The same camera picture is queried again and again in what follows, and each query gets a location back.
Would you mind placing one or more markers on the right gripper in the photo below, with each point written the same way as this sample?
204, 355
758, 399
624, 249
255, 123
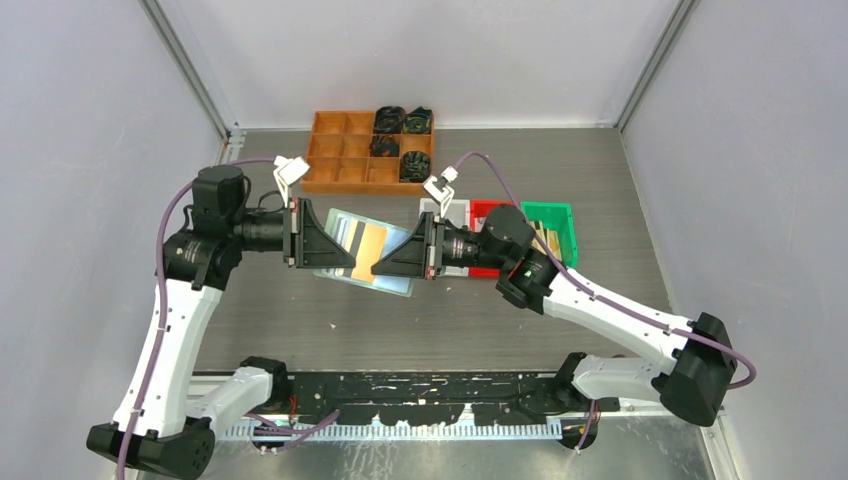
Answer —
421, 254

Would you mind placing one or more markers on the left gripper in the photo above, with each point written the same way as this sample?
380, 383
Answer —
306, 243

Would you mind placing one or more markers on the orange credit card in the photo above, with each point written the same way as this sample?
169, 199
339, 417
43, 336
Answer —
365, 242

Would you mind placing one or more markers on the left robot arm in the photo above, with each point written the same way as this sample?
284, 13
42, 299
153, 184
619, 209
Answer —
203, 234

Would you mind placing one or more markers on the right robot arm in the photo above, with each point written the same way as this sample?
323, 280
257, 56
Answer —
685, 365

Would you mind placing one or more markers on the white bin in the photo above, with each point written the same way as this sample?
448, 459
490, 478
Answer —
459, 215

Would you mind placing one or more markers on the orange compartment tray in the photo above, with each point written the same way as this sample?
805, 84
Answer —
339, 159

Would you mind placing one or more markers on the red bin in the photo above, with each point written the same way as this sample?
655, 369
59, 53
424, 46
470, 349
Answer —
480, 209

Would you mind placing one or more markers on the black rolled item front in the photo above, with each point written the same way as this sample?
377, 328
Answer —
415, 167

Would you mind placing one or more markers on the black rolled item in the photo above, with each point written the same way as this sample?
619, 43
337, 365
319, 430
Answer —
384, 145
418, 121
389, 119
415, 167

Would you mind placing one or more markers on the black rolled item middle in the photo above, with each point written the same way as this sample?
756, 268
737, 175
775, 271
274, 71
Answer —
384, 145

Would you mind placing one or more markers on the black rolled item back right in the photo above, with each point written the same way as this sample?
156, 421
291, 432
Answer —
418, 121

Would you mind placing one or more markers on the black rolled item back left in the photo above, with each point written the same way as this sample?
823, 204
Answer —
389, 119

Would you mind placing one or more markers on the tan items in green bin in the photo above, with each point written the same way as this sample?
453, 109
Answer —
548, 237

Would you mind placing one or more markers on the green bin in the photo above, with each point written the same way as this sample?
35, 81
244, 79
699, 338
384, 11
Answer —
558, 217

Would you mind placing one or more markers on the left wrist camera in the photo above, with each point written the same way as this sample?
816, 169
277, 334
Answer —
287, 173

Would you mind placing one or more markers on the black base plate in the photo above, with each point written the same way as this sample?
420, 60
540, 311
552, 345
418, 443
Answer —
503, 398

